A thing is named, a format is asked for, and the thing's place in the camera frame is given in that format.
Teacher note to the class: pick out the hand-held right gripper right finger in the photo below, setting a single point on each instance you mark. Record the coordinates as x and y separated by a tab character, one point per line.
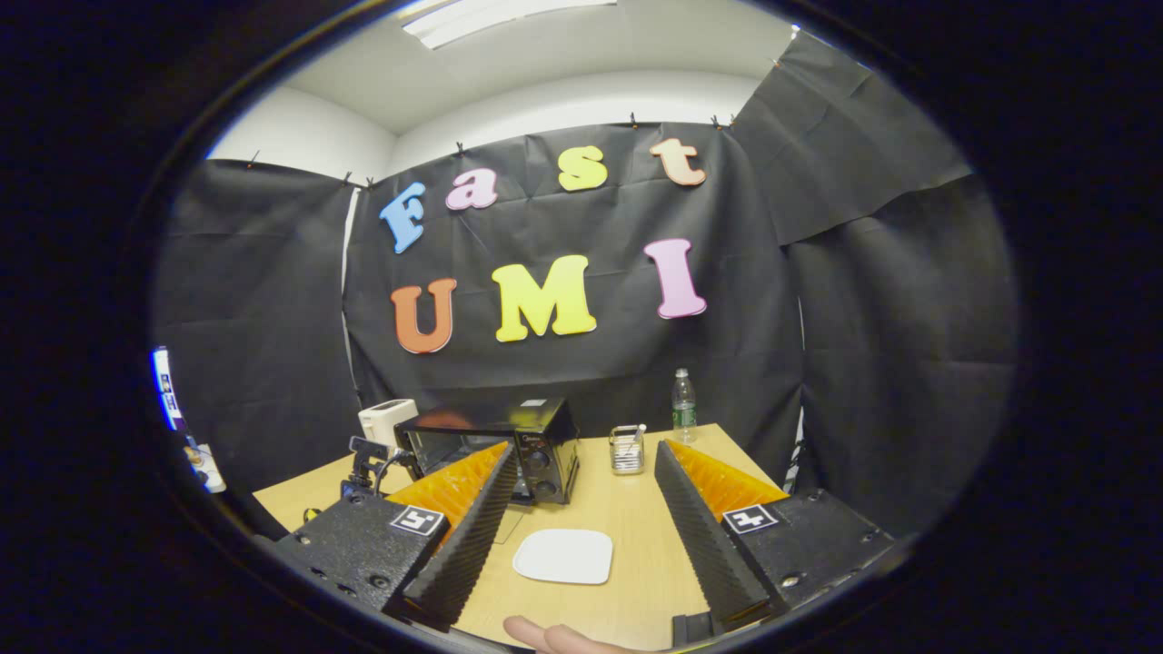
709	545

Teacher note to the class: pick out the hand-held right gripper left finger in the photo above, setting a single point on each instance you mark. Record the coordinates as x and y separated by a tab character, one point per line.
463	545

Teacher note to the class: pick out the black electric oven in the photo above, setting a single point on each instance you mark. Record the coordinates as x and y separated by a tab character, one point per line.
545	445

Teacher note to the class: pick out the white toaster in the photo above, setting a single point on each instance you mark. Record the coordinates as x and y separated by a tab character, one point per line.
386	420

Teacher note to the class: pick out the white square plate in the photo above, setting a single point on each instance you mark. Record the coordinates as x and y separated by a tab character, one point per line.
563	556

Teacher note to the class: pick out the clear glass utensil holder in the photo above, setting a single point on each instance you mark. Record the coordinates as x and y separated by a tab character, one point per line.
627	452

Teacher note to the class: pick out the clear plastic water bottle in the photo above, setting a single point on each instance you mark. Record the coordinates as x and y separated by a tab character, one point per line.
684	409

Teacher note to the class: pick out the blue and white panel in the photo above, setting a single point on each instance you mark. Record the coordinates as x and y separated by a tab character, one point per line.
166	386

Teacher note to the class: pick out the black backdrop cloth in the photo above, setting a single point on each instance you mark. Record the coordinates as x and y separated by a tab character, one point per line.
600	363

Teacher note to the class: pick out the ceiling light panel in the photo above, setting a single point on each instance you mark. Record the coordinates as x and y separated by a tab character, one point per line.
491	18

